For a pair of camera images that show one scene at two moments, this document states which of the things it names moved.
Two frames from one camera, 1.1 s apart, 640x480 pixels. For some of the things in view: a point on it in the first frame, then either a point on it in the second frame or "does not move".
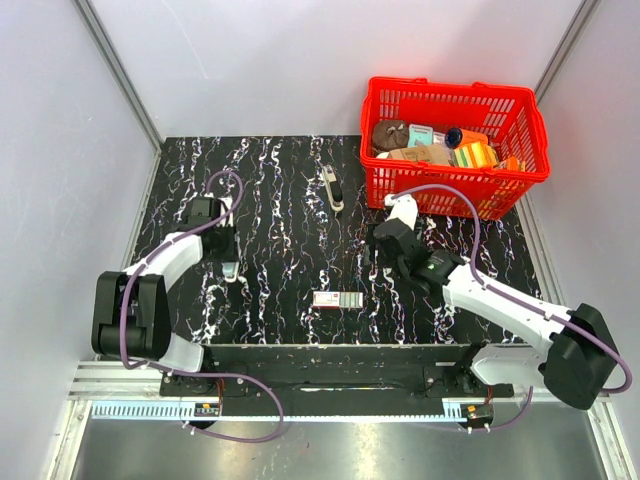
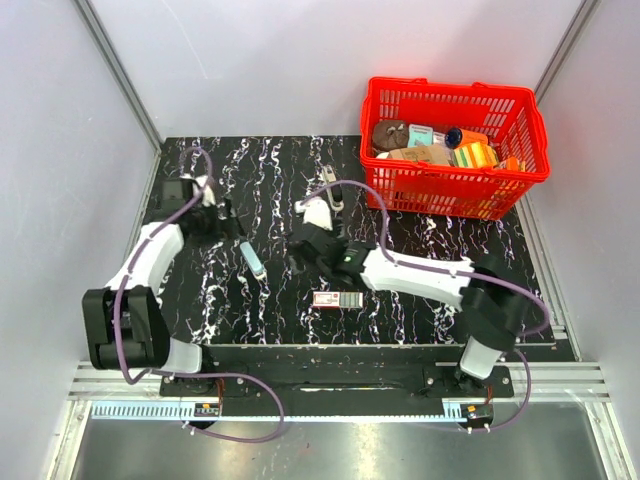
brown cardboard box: x=438 y=154 does not move
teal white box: x=419 y=135 does not move
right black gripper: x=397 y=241 to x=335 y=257
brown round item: x=389 y=135 does not move
